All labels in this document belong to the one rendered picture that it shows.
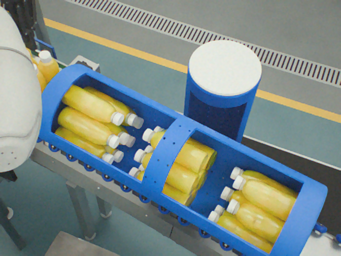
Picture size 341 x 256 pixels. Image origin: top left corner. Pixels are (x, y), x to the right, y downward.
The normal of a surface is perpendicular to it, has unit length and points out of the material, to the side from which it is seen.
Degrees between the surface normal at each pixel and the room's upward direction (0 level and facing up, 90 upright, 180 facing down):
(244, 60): 0
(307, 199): 6
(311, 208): 2
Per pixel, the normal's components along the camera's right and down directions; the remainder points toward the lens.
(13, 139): 0.72, -0.14
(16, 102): 0.64, -0.50
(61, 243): 0.07, -0.61
